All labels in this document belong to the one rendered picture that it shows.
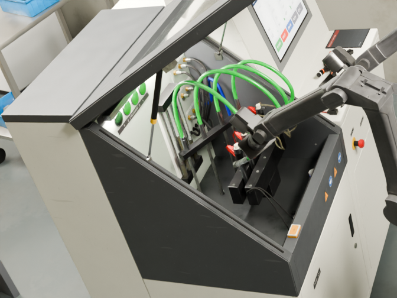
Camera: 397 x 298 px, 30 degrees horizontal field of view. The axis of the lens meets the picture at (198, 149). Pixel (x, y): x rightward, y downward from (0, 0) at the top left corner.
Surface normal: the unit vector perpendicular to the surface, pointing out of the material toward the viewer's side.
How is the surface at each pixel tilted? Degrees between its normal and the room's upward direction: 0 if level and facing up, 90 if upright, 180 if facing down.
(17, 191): 0
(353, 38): 0
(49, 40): 90
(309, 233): 90
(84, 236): 90
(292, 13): 76
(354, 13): 90
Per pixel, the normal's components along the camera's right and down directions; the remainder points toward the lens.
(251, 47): 0.80, -0.17
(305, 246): 0.89, 0.02
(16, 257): -0.26, -0.79
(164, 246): -0.37, 0.61
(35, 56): 0.77, 0.18
